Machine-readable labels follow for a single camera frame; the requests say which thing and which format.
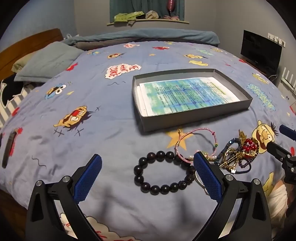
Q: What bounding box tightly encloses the black flat object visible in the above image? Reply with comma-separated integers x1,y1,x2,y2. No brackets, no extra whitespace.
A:
2,130,17,168

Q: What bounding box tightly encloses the cartoon printed bed cover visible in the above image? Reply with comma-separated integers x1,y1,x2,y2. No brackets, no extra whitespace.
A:
0,40,296,241

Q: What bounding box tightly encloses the silver bangle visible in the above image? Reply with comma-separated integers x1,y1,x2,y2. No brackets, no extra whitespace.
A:
195,170,208,194

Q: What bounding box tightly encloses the dark bead bracelet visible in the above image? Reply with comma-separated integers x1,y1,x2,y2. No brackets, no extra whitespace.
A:
134,151,196,195

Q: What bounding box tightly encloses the printed paper sheet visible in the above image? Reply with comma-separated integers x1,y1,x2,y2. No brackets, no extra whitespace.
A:
137,77,241,116

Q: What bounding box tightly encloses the red bead bracelet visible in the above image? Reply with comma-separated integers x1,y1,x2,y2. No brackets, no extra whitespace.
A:
238,130,259,160

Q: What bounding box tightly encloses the black hair tie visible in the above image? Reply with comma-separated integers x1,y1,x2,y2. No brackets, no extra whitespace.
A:
231,162,252,174

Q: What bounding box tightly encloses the green cloth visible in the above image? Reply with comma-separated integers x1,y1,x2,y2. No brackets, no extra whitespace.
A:
114,11,146,23

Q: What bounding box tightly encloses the pink cord bracelet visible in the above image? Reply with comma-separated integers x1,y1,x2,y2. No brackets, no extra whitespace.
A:
174,128,219,165

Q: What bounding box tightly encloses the gold chain bracelet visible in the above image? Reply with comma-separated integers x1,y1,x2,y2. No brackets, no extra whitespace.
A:
218,147,243,174

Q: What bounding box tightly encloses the wooden headboard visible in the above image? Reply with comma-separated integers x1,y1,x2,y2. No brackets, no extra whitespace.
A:
0,28,64,77

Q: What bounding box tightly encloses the grey-blue pillow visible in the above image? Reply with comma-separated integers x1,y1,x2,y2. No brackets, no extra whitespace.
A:
11,42,82,83

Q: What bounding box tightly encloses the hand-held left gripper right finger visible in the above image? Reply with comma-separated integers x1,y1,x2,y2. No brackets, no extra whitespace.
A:
193,151,272,241

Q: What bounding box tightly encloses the white wall hook rack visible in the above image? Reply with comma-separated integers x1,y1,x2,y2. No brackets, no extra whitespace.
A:
268,33,287,46

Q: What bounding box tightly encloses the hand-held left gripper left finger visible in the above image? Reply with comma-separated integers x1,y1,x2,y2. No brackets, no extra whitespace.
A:
25,153,103,241

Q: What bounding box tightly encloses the teal curtain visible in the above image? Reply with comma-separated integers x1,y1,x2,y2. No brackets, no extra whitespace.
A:
109,0,185,22

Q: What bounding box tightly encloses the white router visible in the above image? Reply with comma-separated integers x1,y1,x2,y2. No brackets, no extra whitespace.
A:
281,67,296,88

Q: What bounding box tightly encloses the window sill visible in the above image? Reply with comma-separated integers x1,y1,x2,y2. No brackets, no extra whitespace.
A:
107,19,189,26

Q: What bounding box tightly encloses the black and white striped cushion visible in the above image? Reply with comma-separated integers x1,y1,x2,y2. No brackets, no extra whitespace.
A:
0,75,35,127

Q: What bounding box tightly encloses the pearl bracelet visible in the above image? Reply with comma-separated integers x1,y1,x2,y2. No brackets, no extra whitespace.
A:
187,154,219,163

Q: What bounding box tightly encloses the blue bead bracelet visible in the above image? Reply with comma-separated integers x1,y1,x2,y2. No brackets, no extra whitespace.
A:
216,138,243,165

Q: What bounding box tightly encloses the teal blanket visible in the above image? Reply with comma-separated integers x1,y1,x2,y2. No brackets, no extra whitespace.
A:
61,29,220,50

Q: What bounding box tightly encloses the black monitor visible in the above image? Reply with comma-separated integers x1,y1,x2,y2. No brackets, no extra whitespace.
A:
240,30,283,75

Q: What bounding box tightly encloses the white garment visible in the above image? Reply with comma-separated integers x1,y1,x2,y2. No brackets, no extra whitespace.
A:
266,181,288,223

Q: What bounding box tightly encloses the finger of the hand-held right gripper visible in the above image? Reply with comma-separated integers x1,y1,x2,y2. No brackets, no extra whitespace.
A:
279,125,296,139
266,141,296,183

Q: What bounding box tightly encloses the grey cardboard box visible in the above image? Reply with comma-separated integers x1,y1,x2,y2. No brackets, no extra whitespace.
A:
132,68,253,132

